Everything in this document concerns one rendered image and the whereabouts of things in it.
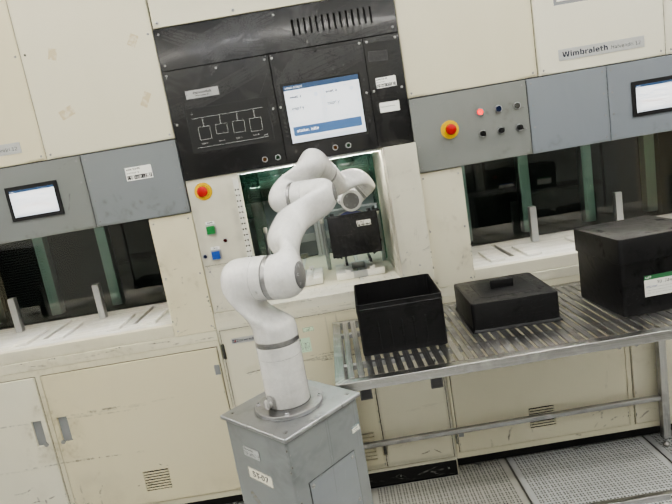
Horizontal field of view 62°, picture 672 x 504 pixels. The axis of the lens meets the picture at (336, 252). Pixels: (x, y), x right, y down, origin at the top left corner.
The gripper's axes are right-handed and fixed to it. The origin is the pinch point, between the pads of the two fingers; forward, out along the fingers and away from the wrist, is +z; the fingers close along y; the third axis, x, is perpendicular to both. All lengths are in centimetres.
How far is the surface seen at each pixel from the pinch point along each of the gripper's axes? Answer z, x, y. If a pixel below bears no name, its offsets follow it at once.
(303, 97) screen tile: -30, 41, -11
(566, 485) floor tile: -48, -122, 65
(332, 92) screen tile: -30, 41, -1
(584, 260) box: -55, -32, 76
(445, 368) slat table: -92, -47, 17
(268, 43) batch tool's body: -30, 61, -21
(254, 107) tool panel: -30, 40, -30
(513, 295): -67, -36, 47
